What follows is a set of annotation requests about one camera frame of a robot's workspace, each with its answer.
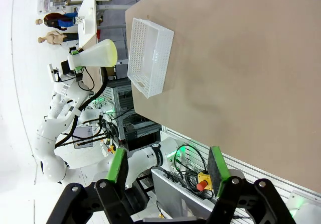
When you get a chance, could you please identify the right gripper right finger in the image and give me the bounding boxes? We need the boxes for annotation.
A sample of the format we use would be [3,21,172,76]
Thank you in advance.
[208,146,296,224]

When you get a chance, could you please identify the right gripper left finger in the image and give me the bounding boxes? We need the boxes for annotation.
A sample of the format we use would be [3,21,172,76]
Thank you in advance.
[46,147,133,224]

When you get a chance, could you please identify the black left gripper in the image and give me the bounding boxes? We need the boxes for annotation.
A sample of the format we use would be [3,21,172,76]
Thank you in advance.
[61,48,84,78]

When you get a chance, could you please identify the translucent plastic conical flask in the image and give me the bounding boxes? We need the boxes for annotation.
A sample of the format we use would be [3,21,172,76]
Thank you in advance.
[67,39,118,71]

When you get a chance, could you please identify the yellow red emergency stop button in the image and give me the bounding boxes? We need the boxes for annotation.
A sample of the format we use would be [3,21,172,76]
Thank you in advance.
[196,171,214,191]

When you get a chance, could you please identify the bare torso mannequin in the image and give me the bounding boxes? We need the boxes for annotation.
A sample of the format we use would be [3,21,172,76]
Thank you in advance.
[37,31,79,46]

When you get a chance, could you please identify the black computer case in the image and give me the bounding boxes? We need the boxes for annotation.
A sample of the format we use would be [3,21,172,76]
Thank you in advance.
[123,123,162,151]

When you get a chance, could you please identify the white paper sheet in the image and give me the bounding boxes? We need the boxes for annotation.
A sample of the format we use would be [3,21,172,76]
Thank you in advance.
[72,125,95,150]

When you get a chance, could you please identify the mannequin in red and blue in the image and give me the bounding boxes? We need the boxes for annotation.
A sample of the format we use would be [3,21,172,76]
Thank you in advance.
[35,11,79,30]

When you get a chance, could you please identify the long white table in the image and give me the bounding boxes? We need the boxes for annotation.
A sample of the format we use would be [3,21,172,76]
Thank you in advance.
[77,0,99,47]

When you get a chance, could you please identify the grey metal cabinet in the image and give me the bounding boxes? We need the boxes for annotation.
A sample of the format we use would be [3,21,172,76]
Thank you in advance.
[151,168,217,220]

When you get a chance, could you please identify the clear storage boxes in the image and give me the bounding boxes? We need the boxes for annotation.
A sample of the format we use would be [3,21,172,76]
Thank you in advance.
[37,0,67,15]

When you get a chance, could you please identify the white perforated plastic basket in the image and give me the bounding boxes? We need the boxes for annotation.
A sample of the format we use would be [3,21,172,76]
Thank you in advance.
[127,17,175,99]

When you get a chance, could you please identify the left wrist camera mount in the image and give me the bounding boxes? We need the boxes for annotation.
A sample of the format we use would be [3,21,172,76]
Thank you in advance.
[48,63,61,83]

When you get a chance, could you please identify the black cable bundle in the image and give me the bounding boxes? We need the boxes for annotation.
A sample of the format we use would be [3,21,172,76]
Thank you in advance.
[172,144,214,197]

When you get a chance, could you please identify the black left arm hose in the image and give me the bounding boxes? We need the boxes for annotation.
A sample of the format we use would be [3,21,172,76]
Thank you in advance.
[54,66,109,148]

